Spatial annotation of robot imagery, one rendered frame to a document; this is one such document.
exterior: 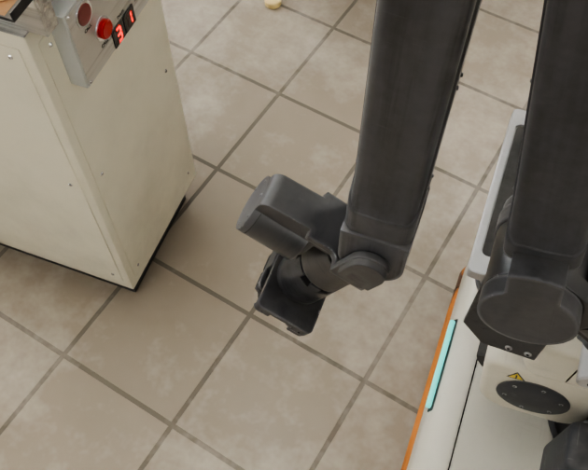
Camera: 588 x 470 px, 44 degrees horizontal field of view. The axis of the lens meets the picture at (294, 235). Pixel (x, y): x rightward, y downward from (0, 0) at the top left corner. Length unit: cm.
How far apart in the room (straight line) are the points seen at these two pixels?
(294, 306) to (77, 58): 54
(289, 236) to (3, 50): 58
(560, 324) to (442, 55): 25
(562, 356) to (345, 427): 70
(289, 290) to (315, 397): 89
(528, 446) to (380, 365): 43
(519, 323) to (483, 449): 74
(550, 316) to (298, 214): 22
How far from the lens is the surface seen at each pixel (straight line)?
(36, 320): 176
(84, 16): 109
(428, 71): 43
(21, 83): 113
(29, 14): 101
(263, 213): 63
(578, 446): 110
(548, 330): 59
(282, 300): 73
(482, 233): 84
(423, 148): 49
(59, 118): 116
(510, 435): 134
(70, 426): 165
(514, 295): 55
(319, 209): 63
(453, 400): 133
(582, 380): 71
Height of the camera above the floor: 152
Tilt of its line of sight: 60 degrees down
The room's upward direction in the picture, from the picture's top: straight up
